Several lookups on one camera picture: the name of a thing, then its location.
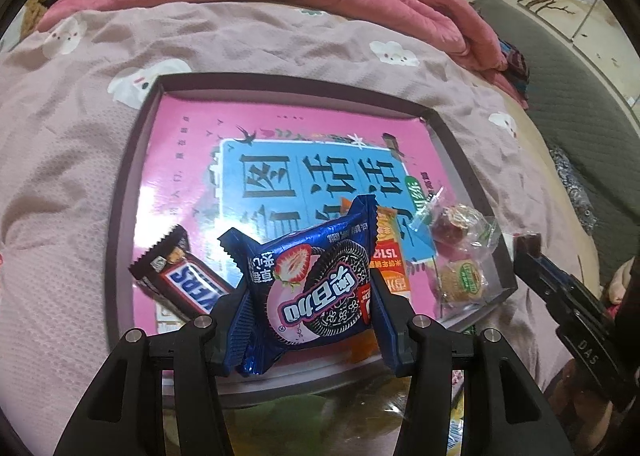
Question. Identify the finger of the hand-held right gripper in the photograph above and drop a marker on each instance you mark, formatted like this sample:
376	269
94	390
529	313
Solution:
547	268

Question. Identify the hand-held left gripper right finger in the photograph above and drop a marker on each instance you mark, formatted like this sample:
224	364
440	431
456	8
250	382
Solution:
387	331

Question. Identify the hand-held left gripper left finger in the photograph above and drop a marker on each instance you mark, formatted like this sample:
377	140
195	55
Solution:
240	326

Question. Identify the brown chocolate bar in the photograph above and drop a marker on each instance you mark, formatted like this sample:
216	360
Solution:
195	286

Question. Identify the blue cookie packet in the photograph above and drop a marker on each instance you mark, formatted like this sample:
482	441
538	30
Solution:
310	296

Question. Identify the yellow orange snack packet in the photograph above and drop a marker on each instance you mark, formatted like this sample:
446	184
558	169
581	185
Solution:
392	251

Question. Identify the green label round cookie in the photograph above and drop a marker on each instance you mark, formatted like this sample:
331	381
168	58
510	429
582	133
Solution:
462	276

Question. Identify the brown pastry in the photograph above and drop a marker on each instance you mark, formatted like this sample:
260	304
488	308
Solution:
452	226

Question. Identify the green pastry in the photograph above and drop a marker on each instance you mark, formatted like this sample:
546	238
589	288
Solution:
310	416

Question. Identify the dark shallow cardboard box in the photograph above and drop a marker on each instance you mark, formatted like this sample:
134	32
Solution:
125	186

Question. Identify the blue floral cloth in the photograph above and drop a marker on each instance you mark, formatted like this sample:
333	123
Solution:
575	186

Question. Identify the beige bed sheet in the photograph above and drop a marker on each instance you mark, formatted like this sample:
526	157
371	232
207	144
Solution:
540	161

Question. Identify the pink and blue book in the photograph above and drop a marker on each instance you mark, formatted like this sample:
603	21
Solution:
190	176

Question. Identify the grey padded headboard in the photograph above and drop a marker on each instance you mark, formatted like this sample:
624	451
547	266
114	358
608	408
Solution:
575	86

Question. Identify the striped clothing pile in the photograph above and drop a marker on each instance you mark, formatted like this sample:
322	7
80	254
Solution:
515	71

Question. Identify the lilac printed blanket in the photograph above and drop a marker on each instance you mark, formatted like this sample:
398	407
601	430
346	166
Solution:
60	136

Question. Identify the brown knit cloth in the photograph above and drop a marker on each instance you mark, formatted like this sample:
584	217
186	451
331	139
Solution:
40	8

